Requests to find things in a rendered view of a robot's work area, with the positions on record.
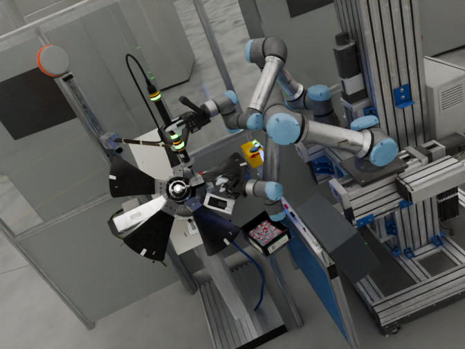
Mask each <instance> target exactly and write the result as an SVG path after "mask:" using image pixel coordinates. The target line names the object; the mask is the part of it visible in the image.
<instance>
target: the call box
mask: <svg viewBox="0 0 465 349"><path fill-rule="evenodd" d="M254 140H255V141H256V139H254ZM256 142H257V141H256ZM257 144H258V145H259V146H261V145H260V144H259V143H258V142H257ZM252 147H256V146H255V145H254V144H253V142H252V141H250V142H247V143H245V144H243V145H241V149H242V152H243V153H244V156H245V158H246V160H247V161H248V162H249V163H250V165H251V166H252V168H256V167H258V166H260V165H262V164H263V160H262V157H261V154H258V155H257V156H255V158H250V157H251V156H252V155H253V154H257V153H258V152H259V150H261V151H262V152H263V154H264V148H263V147H262V146H261V148H258V146H257V151H255V152H251V150H250V149H251V148H252Z"/></svg>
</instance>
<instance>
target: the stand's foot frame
mask: <svg viewBox="0 0 465 349"><path fill-rule="evenodd" d="M230 274H231V276H232V278H233V280H234V282H235V284H236V286H237V288H238V290H236V291H237V293H238V295H239V297H240V299H241V301H242V303H243V304H244V307H245V308H246V311H247V313H248V314H247V315H245V318H244V316H243V317H241V318H240V319H239V318H238V319H237V320H235V318H234V316H233V315H232V313H231V311H230V310H229V308H228V306H227V305H226V302H225V300H224V299H223V297H222V295H221V294H220V292H219V290H218V289H217V286H216V285H215V283H214V281H213V280H212V281H210V282H209V283H206V284H204V285H202V286H200V287H198V290H199V295H200V298H201V303H202V306H203V311H204V313H205V316H206V321H207V324H208V329H209V331H210V336H211V339H212V344H213V346H214V349H254V348H256V347H258V346H260V345H262V344H264V343H266V342H268V341H270V340H272V339H274V338H276V337H278V336H280V335H282V334H284V333H286V332H288V331H287V329H286V326H285V324H284V322H283V320H282V318H281V316H280V314H279V312H278V310H277V308H276V306H275V304H274V302H273V300H272V298H271V296H270V294H269V292H268V290H267V288H266V285H265V284H264V293H263V299H262V302H261V304H260V305H259V307H258V308H257V309H256V310H255V311H254V309H255V307H256V306H257V304H258V303H259V300H260V297H261V288H262V277H261V276H260V274H259V272H258V270H257V267H256V266H255V264H254V263H253V262H252V261H251V262H248V263H246V264H244V265H242V266H240V267H238V268H236V269H234V270H232V271H230Z"/></svg>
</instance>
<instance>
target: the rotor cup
mask: <svg viewBox="0 0 465 349"><path fill-rule="evenodd" d="M176 187H180V191H177V190H176ZM165 192H166V194H167V197H168V199H170V200H172V201H174V202H175V203H177V204H178V205H180V206H185V205H184V204H183V203H184V202H186V201H187V200H189V199H190V198H192V197H195V196H196V189H195V190H193V188H192V186H191V184H190V180H189V179H186V178H183V177H173V178H171V179H170V180H169V181H168V183H167V185H166V187H165ZM186 198H188V199H186Z"/></svg>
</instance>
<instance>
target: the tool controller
mask: <svg viewBox="0 0 465 349"><path fill-rule="evenodd" d="M295 211H296V213H297V214H298V216H299V218H300V219H301V221H302V223H303V224H304V225H305V226H306V227H307V229H308V230H309V231H310V233H311V234H312V236H313V237H314V238H315V240H314V241H313V244H314V245H315V246H318V245H320V247H318V250H319V252H320V253H322V252H323V251H325V252H326V253H327V255H328V256H329V257H330V258H331V259H332V260H333V261H334V262H335V263H336V264H337V266H338V267H339V269H340V270H341V271H342V272H343V273H344V274H345V276H346V278H348V280H350V281H351V282H352V283H353V284H356V283H357V282H358V281H360V280H361V279H363V278H364V277H366V275H368V274H369V273H371V272H372V271H374V270H375V269H376V268H377V267H379V266H380V263H379V261H378V260H377V259H376V257H375V255H374V254H373V253H372V251H371V250H370V248H369V247H368V245H367V244H366V242H365V241H364V239H363V237H364V236H365V235H364V233H363V232H362V231H361V230H360V229H358V230H356V229H355V228H354V227H353V226H352V225H351V224H350V223H349V222H348V221H347V220H346V219H345V218H344V217H343V216H342V215H341V214H340V212H339V211H338V210H337V209H336V208H335V207H334V206H333V205H332V204H331V203H330V202H329V201H328V200H327V199H326V198H325V197H324V196H323V195H322V194H321V193H319V192H318V193H316V194H315V195H314V196H313V197H311V198H310V199H308V200H307V201H306V202H305V203H303V204H302V205H301V206H299V207H298V208H297V209H296V210H295Z"/></svg>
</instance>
